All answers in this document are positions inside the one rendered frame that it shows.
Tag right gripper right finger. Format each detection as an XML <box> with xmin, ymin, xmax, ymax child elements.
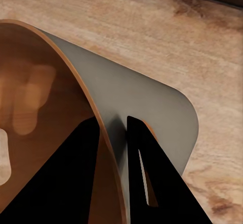
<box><xmin>127</xmin><ymin>116</ymin><xmax>213</xmax><ymax>224</ymax></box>

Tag trash can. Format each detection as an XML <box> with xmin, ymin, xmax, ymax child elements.
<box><xmin>0</xmin><ymin>19</ymin><xmax>199</xmax><ymax>224</ymax></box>

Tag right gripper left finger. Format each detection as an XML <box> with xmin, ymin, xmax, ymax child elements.
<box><xmin>0</xmin><ymin>116</ymin><xmax>100</xmax><ymax>224</ymax></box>

